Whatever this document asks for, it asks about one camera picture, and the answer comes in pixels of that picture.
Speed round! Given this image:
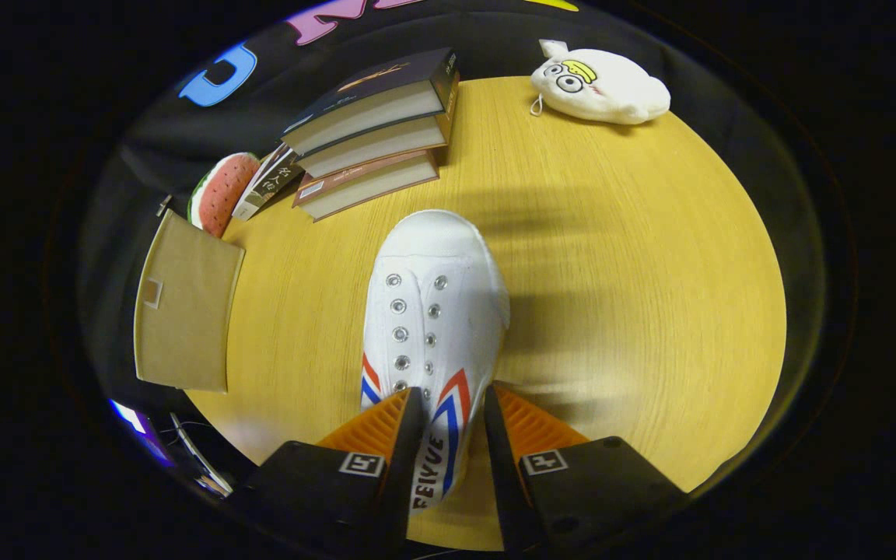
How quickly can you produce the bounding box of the black backdrop cloth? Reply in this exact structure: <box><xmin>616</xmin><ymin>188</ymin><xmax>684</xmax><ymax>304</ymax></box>
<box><xmin>77</xmin><ymin>0</ymin><xmax>830</xmax><ymax>467</ymax></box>

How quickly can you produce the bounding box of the white cartoon plush pouch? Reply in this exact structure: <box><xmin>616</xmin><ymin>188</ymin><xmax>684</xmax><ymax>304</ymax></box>
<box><xmin>529</xmin><ymin>38</ymin><xmax>673</xmax><ymax>126</ymax></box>

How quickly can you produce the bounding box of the reddish brown book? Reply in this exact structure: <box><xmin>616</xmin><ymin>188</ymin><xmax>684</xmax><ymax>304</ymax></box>
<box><xmin>292</xmin><ymin>149</ymin><xmax>442</xmax><ymax>223</ymax></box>

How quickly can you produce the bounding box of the black hardcover book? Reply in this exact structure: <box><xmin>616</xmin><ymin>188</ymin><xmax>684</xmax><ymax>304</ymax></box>
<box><xmin>280</xmin><ymin>47</ymin><xmax>461</xmax><ymax>157</ymax></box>

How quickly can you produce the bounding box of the watermelon slice toy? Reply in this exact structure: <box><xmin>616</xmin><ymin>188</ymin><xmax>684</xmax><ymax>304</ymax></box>
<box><xmin>187</xmin><ymin>151</ymin><xmax>263</xmax><ymax>239</ymax></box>

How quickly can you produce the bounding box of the lit monitor screen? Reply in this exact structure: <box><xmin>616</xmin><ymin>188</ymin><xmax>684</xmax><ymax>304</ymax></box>
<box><xmin>109</xmin><ymin>397</ymin><xmax>177</xmax><ymax>467</ymax></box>

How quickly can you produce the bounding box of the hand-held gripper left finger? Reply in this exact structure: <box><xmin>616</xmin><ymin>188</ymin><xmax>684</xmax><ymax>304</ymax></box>
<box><xmin>242</xmin><ymin>387</ymin><xmax>427</xmax><ymax>557</ymax></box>

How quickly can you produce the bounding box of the white canvas shoe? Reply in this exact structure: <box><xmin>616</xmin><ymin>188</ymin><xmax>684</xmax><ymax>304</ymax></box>
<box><xmin>359</xmin><ymin>208</ymin><xmax>512</xmax><ymax>515</ymax></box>

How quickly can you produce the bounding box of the beige fabric storage box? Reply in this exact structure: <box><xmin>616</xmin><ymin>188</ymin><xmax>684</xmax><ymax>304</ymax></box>
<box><xmin>133</xmin><ymin>208</ymin><xmax>247</xmax><ymax>394</ymax></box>

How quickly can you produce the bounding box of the white portrait cover book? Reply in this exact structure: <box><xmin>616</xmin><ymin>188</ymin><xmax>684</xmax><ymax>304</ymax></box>
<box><xmin>231</xmin><ymin>143</ymin><xmax>306</xmax><ymax>223</ymax></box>

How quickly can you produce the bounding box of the dark brown book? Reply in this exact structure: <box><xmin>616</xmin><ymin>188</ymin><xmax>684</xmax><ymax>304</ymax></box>
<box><xmin>296</xmin><ymin>74</ymin><xmax>461</xmax><ymax>180</ymax></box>

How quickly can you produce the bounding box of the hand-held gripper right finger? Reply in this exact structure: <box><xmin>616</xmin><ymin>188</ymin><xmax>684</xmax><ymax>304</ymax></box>
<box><xmin>483</xmin><ymin>383</ymin><xmax>690</xmax><ymax>555</ymax></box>

